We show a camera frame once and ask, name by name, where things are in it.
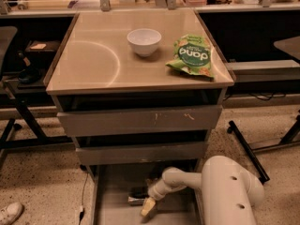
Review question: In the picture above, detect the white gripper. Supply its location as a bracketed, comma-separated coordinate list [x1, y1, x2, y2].
[141, 178, 173, 218]

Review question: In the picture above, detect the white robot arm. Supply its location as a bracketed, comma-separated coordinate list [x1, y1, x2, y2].
[141, 156, 264, 225]

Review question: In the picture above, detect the open bottom grey drawer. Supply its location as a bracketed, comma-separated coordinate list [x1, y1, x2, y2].
[91, 162, 203, 225]

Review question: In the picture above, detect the middle grey drawer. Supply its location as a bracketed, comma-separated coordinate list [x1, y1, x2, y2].
[76, 142, 208, 165]

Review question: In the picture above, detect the top grey drawer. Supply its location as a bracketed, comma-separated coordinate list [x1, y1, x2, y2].
[57, 105, 222, 137]

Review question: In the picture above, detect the grey drawer cabinet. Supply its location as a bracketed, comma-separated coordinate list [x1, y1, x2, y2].
[43, 8, 236, 180]

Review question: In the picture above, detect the black wheeled stand leg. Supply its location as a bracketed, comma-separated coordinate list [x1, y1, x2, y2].
[227, 121, 270, 185]

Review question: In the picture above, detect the white shoe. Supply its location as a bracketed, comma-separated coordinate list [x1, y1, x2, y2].
[0, 202, 23, 225]

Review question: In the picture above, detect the green dang chip bag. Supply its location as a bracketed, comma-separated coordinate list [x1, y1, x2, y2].
[166, 34, 214, 79]

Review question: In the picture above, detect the white bowl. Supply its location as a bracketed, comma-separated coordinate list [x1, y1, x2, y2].
[127, 28, 161, 57]

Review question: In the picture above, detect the black floor cable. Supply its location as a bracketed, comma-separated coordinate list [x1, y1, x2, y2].
[78, 172, 90, 225]

